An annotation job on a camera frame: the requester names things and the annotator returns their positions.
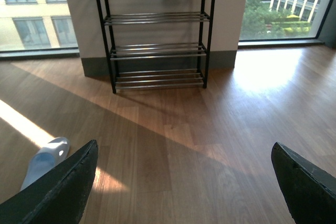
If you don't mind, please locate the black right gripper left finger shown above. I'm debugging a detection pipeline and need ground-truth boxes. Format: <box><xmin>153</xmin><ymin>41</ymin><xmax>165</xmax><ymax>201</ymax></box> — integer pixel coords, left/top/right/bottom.
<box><xmin>1</xmin><ymin>140</ymin><xmax>98</xmax><ymax>223</ymax></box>

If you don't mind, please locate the light blue slipper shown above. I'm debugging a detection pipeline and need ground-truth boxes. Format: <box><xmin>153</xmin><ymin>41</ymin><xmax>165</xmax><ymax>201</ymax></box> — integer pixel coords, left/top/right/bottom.
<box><xmin>20</xmin><ymin>137</ymin><xmax>70</xmax><ymax>191</ymax></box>

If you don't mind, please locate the black metal shoe rack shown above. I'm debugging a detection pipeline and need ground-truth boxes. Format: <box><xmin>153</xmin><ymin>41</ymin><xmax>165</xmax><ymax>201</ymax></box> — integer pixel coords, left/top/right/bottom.
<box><xmin>96</xmin><ymin>0</ymin><xmax>215</xmax><ymax>93</ymax></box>

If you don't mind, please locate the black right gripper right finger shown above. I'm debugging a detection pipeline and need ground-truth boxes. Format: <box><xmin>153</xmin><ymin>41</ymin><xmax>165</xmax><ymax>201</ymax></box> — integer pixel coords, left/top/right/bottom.
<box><xmin>271</xmin><ymin>142</ymin><xmax>335</xmax><ymax>223</ymax></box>

